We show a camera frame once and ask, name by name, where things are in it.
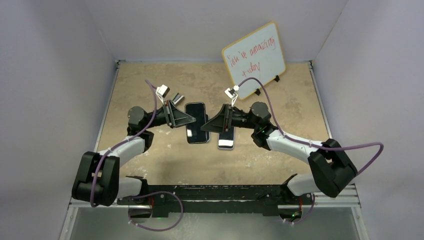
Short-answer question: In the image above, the lavender phone case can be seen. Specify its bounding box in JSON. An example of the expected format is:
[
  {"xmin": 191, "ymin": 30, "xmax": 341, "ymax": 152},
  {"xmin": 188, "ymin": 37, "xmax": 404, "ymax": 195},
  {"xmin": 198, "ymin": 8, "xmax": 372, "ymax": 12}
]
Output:
[{"xmin": 217, "ymin": 127, "xmax": 236, "ymax": 151}]

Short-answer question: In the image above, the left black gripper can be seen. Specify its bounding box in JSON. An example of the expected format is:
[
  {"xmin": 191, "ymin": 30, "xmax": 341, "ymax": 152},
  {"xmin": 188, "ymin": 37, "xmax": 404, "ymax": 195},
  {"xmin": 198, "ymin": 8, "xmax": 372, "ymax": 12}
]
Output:
[{"xmin": 144, "ymin": 100, "xmax": 196, "ymax": 130}]

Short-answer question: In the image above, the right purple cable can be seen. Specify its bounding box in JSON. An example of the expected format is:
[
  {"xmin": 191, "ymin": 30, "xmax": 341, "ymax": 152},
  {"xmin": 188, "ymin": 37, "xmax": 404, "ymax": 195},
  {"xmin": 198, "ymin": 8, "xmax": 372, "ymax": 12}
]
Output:
[{"xmin": 235, "ymin": 77, "xmax": 385, "ymax": 226}]

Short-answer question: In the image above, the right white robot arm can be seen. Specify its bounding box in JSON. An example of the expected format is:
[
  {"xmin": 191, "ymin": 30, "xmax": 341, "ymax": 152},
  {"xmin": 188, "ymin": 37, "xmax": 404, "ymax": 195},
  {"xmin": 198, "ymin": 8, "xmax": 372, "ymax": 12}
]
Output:
[{"xmin": 201, "ymin": 101, "xmax": 358, "ymax": 204}]

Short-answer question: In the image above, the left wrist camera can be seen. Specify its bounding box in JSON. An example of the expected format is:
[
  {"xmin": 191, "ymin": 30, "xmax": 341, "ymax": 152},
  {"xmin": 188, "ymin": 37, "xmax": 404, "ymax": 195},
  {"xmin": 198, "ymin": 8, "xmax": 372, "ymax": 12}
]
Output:
[{"xmin": 155, "ymin": 84, "xmax": 170, "ymax": 104}]

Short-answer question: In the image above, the light blue phone case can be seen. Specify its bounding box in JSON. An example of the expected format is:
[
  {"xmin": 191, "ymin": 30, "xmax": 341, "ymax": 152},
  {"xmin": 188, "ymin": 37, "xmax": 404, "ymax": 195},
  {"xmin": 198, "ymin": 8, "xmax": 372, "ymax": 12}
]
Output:
[{"xmin": 205, "ymin": 114, "xmax": 211, "ymax": 143}]

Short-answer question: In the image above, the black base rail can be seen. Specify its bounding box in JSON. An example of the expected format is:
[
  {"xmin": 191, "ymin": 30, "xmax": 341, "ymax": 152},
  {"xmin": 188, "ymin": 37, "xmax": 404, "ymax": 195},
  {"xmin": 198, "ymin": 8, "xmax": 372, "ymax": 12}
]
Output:
[{"xmin": 117, "ymin": 184, "xmax": 313, "ymax": 218}]

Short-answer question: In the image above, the white board with yellow frame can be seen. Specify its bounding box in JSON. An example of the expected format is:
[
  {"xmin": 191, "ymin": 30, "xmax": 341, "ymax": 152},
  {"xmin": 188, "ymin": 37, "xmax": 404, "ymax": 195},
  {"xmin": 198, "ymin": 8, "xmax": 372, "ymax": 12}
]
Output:
[{"xmin": 221, "ymin": 21, "xmax": 286, "ymax": 85}]

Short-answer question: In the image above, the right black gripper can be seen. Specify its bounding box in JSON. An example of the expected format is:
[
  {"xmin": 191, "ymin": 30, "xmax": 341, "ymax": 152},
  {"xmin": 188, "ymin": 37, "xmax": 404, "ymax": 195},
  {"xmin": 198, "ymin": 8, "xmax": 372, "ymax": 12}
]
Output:
[{"xmin": 201, "ymin": 104, "xmax": 259, "ymax": 134}]

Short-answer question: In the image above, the black phone with grey edge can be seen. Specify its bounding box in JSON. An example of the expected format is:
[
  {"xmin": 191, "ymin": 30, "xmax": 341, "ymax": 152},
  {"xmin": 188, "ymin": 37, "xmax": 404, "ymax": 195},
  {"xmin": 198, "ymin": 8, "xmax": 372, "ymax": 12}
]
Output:
[{"xmin": 185, "ymin": 102, "xmax": 208, "ymax": 144}]

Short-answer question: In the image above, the white green stapler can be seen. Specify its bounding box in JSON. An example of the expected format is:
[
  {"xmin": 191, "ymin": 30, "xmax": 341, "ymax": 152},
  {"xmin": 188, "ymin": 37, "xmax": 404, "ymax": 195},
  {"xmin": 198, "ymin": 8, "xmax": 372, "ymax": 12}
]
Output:
[{"xmin": 172, "ymin": 92, "xmax": 185, "ymax": 106}]

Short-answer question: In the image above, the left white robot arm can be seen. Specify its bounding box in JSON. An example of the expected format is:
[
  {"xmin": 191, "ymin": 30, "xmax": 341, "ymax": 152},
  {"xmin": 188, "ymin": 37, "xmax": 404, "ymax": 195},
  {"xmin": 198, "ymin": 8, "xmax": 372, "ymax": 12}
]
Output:
[{"xmin": 71, "ymin": 100, "xmax": 196, "ymax": 207}]

